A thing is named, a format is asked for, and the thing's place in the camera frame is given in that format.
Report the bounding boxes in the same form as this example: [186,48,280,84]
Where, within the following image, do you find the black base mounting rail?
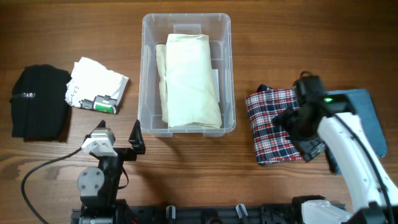
[70,203,346,224]

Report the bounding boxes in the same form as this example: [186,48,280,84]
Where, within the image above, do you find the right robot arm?
[272,71,397,224]

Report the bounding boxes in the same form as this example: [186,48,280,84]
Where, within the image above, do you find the blue denim jeans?
[327,89,387,158]

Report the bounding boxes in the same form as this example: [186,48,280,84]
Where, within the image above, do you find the cream cloth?
[155,34,222,129]

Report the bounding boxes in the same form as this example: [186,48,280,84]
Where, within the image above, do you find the white label in container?
[212,69,220,103]

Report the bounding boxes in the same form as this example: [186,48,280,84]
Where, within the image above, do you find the red navy plaid shirt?
[245,84,302,166]

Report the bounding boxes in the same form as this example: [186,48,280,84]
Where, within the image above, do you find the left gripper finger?
[85,120,106,138]
[128,119,146,154]

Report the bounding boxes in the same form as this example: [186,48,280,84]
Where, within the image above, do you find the folded white graphic t-shirt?
[65,57,129,114]

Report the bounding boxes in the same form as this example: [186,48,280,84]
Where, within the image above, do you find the folded black garment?
[10,65,71,140]

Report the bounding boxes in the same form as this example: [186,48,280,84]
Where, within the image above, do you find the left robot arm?
[71,120,146,224]

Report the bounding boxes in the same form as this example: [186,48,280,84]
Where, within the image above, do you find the clear plastic storage container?
[137,13,236,138]

